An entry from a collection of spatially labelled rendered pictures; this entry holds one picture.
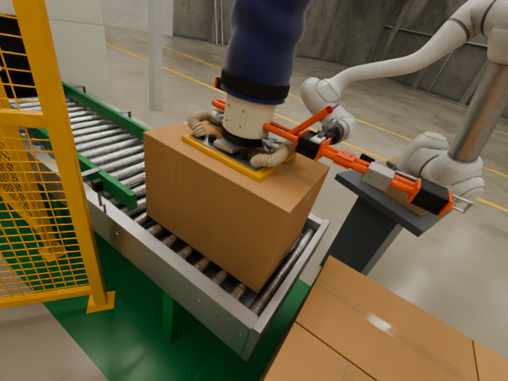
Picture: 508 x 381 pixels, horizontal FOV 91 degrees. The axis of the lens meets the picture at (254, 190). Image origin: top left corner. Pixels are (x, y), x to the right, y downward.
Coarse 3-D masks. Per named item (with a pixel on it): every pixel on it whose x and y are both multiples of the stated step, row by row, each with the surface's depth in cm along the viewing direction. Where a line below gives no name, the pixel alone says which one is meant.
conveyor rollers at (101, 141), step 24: (72, 120) 168; (96, 120) 173; (96, 144) 151; (120, 144) 155; (120, 168) 141; (144, 192) 127; (144, 216) 111; (168, 240) 102; (288, 264) 106; (240, 288) 92; (264, 288) 95
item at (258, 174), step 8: (184, 136) 89; (192, 136) 89; (200, 136) 90; (208, 136) 92; (216, 136) 88; (192, 144) 87; (200, 144) 86; (208, 144) 86; (208, 152) 85; (216, 152) 84; (224, 152) 84; (240, 152) 82; (248, 152) 83; (224, 160) 82; (232, 160) 82; (240, 160) 82; (248, 160) 83; (240, 168) 80; (248, 168) 80; (256, 168) 80; (264, 168) 82; (272, 168) 84; (248, 176) 79; (256, 176) 78; (264, 176) 80
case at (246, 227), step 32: (160, 128) 94; (160, 160) 90; (192, 160) 81; (160, 192) 98; (192, 192) 88; (224, 192) 79; (256, 192) 73; (288, 192) 77; (160, 224) 108; (192, 224) 95; (224, 224) 86; (256, 224) 77; (288, 224) 76; (224, 256) 93; (256, 256) 83; (256, 288) 90
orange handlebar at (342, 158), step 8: (216, 104) 89; (224, 104) 89; (264, 128) 83; (272, 128) 81; (288, 128) 83; (280, 136) 81; (288, 136) 79; (296, 136) 79; (328, 152) 74; (336, 152) 77; (344, 152) 75; (336, 160) 74; (344, 160) 73; (352, 160) 72; (360, 160) 74; (352, 168) 72; (360, 168) 71; (400, 176) 71; (392, 184) 68; (400, 184) 67; (408, 184) 69; (408, 192) 66
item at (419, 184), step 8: (416, 184) 67; (424, 184) 66; (432, 184) 67; (416, 192) 64; (424, 192) 64; (432, 192) 63; (440, 192) 64; (448, 192) 66; (408, 200) 66; (416, 200) 66; (424, 200) 65; (432, 200) 64; (440, 200) 63; (448, 200) 62; (424, 208) 65; (432, 208) 65; (440, 208) 64; (448, 208) 62; (440, 216) 63
